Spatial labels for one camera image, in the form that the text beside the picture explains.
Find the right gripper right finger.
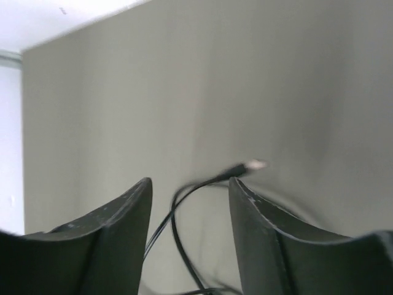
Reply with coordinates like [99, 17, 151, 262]
[228, 178, 392, 294]

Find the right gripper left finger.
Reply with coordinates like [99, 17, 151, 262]
[1, 178, 152, 294]

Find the thin black power cord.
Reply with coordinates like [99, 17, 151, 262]
[144, 159, 268, 295]

